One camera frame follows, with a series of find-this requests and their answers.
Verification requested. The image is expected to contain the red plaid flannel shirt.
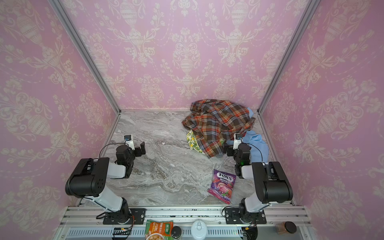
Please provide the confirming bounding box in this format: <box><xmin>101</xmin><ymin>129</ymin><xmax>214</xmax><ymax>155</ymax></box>
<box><xmin>182</xmin><ymin>99</ymin><xmax>256</xmax><ymax>158</ymax></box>

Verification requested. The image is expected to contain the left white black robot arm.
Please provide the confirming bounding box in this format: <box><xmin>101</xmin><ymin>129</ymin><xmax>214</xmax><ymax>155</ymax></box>
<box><xmin>65</xmin><ymin>141</ymin><xmax>146</xmax><ymax>226</ymax></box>

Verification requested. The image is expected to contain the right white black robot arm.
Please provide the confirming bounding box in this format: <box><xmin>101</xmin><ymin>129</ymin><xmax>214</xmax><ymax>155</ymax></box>
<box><xmin>223</xmin><ymin>142</ymin><xmax>293</xmax><ymax>224</ymax></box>

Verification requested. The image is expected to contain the light blue cloth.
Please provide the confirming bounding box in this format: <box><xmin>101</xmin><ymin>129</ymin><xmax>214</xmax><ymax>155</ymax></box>
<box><xmin>226</xmin><ymin>107</ymin><xmax>270</xmax><ymax>164</ymax></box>

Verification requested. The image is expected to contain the yellow floral cloth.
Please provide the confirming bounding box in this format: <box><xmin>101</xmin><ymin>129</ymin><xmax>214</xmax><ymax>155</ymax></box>
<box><xmin>186</xmin><ymin>130</ymin><xmax>204</xmax><ymax>155</ymax></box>

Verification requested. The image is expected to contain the purple Fox's candy bag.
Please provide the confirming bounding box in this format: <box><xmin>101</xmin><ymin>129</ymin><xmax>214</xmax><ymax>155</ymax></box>
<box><xmin>208</xmin><ymin>170</ymin><xmax>237</xmax><ymax>205</ymax></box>

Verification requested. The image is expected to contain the orange green snack packet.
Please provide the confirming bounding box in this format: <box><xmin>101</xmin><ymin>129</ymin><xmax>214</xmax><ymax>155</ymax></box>
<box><xmin>145</xmin><ymin>220</ymin><xmax>174</xmax><ymax>240</ymax></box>

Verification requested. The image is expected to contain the black round object bottom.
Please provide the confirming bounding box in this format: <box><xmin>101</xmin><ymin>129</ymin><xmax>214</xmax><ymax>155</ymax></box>
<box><xmin>242</xmin><ymin>226</ymin><xmax>259</xmax><ymax>240</ymax></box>

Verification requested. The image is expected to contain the white round lidded container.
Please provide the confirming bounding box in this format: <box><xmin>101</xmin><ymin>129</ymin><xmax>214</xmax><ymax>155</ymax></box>
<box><xmin>191</xmin><ymin>220</ymin><xmax>208</xmax><ymax>240</ymax></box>

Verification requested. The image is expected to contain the small black round cap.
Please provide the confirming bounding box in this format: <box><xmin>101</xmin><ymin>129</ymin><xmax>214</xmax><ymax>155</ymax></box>
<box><xmin>171</xmin><ymin>226</ymin><xmax>183</xmax><ymax>240</ymax></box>

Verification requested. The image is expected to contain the brown jar with black lid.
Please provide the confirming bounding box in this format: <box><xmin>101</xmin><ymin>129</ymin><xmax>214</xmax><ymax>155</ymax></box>
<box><xmin>276</xmin><ymin>221</ymin><xmax>298</xmax><ymax>235</ymax></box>

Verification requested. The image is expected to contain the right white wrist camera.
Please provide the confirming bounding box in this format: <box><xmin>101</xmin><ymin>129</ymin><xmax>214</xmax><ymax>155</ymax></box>
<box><xmin>233</xmin><ymin>134</ymin><xmax>243</xmax><ymax>150</ymax></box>

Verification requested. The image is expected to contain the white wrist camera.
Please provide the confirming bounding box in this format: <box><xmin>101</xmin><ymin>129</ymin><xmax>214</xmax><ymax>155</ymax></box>
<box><xmin>233</xmin><ymin>134</ymin><xmax>243</xmax><ymax>150</ymax></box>
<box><xmin>124</xmin><ymin>135</ymin><xmax>135</xmax><ymax>151</ymax></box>

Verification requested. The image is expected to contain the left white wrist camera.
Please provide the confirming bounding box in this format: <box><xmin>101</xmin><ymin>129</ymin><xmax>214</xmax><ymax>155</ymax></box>
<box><xmin>124</xmin><ymin>135</ymin><xmax>135</xmax><ymax>151</ymax></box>

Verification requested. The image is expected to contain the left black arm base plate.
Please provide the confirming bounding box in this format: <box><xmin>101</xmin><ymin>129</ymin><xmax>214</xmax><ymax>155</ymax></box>
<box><xmin>103</xmin><ymin>208</ymin><xmax>146</xmax><ymax>225</ymax></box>

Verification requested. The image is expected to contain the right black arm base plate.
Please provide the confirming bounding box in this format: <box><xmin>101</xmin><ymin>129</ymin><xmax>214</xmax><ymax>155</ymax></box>
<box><xmin>222</xmin><ymin>207</ymin><xmax>267</xmax><ymax>225</ymax></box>

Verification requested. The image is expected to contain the aluminium front frame rail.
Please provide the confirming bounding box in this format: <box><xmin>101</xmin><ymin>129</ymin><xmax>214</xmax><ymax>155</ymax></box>
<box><xmin>60</xmin><ymin>204</ymin><xmax>311</xmax><ymax>227</ymax></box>

